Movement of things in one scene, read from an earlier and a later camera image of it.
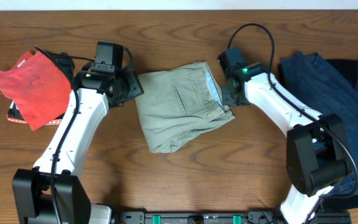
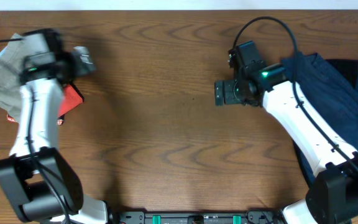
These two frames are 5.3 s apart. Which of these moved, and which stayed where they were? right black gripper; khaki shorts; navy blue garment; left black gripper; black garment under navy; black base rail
Moved: khaki shorts; left black gripper
Stayed: right black gripper; black garment under navy; navy blue garment; black base rail
